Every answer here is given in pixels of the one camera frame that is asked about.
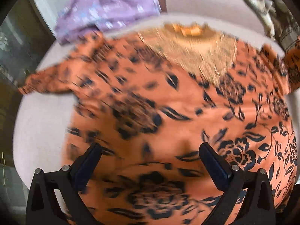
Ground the orange black floral garment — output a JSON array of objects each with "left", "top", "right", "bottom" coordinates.
[{"left": 20, "top": 24, "right": 299, "bottom": 224}]

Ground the beige quilted bed cover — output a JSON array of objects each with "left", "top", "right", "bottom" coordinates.
[{"left": 13, "top": 13, "right": 300, "bottom": 190}]

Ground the dark wooden glass cabinet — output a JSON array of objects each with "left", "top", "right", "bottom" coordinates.
[{"left": 1, "top": 0, "right": 55, "bottom": 167}]

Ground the pink bolster pillow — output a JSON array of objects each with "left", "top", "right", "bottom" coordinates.
[{"left": 159, "top": 0, "right": 264, "bottom": 35}]

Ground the beige patterned crumpled garment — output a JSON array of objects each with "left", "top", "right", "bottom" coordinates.
[{"left": 244, "top": 0, "right": 288, "bottom": 41}]

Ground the purple floral garment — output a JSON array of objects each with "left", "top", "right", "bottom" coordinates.
[{"left": 54, "top": 0, "right": 161, "bottom": 44}]

